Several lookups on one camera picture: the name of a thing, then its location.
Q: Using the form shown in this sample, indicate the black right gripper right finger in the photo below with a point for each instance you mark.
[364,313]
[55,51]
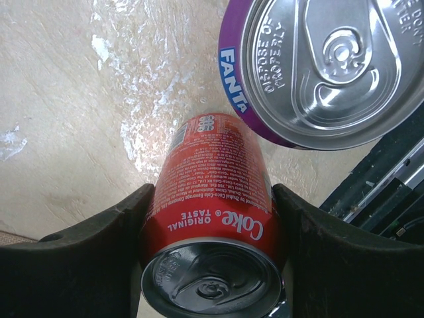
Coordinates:
[335,269]

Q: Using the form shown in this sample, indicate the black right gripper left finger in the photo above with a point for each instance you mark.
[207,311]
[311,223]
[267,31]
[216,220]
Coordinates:
[90,269]

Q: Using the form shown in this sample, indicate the purple fanta can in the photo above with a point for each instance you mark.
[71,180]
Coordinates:
[322,75]

